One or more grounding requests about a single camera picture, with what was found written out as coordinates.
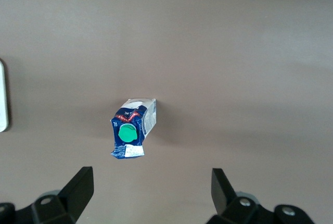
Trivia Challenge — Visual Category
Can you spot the cream rabbit print tray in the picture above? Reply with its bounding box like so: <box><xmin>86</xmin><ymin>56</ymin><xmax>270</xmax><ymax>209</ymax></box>
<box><xmin>0</xmin><ymin>58</ymin><xmax>10</xmax><ymax>133</ymax></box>

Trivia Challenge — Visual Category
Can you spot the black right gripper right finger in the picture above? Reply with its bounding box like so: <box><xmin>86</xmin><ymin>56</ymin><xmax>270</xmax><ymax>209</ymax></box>
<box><xmin>205</xmin><ymin>168</ymin><xmax>315</xmax><ymax>224</ymax></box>

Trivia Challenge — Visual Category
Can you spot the blue white milk carton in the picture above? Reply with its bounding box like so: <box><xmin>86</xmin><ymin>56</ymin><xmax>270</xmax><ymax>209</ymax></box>
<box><xmin>110</xmin><ymin>98</ymin><xmax>158</xmax><ymax>160</ymax></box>

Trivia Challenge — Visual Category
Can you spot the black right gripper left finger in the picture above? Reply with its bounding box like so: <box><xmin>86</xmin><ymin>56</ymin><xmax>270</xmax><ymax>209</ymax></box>
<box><xmin>0</xmin><ymin>166</ymin><xmax>94</xmax><ymax>224</ymax></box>

